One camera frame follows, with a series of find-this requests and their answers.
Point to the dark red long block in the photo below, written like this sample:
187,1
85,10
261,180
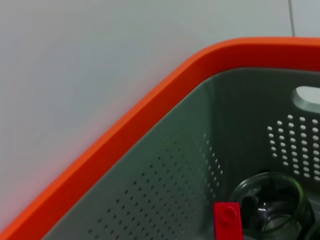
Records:
225,225

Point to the glass teacup with black holder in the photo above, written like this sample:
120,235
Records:
275,200

